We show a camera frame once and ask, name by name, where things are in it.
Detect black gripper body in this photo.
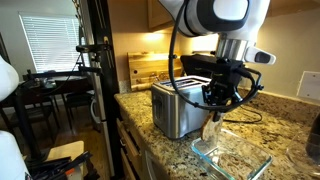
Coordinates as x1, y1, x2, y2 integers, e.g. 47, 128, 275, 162
210, 78, 242, 98

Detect brown bread slice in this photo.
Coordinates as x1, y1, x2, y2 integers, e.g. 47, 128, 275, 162
200, 112, 224, 144

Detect stainless steel two-slot toaster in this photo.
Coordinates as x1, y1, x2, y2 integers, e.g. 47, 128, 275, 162
150, 75, 221, 140

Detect black panini grill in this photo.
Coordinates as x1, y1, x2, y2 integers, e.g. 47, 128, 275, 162
179, 49, 218, 81

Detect clear glass baking dish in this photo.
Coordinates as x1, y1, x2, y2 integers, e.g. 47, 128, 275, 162
190, 128, 274, 180

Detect small wooden cutting board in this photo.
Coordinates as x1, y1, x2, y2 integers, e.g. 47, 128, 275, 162
129, 66, 184, 93

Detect wooden cutting board with hole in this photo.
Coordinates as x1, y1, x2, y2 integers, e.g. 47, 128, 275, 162
126, 51, 184, 84

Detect clear measuring cup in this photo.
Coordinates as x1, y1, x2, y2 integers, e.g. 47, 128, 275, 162
285, 131, 320, 179

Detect black bottle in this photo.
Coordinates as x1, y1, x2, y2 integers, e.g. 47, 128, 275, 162
305, 111, 320, 164

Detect wooden drawer cabinet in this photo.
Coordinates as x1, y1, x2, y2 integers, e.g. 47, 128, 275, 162
114, 116, 145, 180

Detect dark dining chair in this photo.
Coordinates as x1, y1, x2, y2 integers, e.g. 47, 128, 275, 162
62, 90, 97, 132
24, 96, 62, 141

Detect dark dining table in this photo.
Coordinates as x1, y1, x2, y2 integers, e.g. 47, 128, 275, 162
0, 76, 95, 108

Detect light wooden stool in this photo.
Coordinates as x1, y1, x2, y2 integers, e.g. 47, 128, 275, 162
45, 140, 85, 165

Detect white window blinds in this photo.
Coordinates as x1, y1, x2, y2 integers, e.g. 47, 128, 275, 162
18, 12, 91, 74

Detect black clamp tools pile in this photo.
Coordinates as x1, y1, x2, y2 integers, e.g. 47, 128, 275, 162
25, 150, 101, 180

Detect black diagonal stand bar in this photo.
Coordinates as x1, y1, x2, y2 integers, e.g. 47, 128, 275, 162
0, 33, 43, 162

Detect black power cord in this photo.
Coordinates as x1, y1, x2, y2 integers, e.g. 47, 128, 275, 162
222, 105, 264, 125

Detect white blank wall plate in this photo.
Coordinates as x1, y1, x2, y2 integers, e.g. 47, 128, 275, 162
296, 70, 320, 102

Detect curved silver appliance handle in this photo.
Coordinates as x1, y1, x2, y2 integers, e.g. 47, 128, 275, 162
144, 149, 158, 180

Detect black vertical post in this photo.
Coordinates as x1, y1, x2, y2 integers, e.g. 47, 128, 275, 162
87, 0, 125, 178

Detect black stereo camera bar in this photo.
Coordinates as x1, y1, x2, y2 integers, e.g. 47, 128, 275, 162
75, 43, 113, 54

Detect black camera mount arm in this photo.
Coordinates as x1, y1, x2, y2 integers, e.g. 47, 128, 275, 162
25, 65, 103, 82

